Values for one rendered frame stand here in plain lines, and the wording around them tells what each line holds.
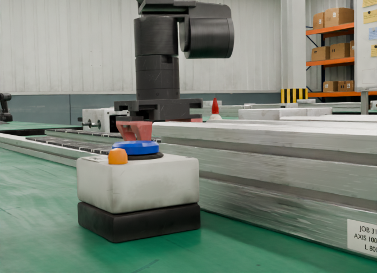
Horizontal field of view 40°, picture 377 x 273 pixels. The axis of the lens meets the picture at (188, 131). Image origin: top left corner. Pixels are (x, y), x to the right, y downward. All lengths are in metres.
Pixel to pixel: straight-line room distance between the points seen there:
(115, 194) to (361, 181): 0.18
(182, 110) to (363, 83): 3.53
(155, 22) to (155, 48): 0.03
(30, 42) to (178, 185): 11.62
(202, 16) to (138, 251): 0.38
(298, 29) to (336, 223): 8.52
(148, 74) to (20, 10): 11.43
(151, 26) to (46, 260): 0.37
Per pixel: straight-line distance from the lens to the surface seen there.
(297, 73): 8.78
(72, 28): 12.33
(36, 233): 0.46
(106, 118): 1.58
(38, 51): 12.04
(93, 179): 0.43
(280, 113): 0.70
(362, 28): 4.19
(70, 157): 0.96
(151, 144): 0.44
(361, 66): 4.16
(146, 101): 0.64
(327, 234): 0.39
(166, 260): 0.36
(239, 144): 0.47
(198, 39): 0.67
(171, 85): 0.66
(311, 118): 0.66
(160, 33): 0.66
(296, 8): 8.90
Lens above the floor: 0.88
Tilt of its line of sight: 3 degrees down
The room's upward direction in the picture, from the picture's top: 1 degrees counter-clockwise
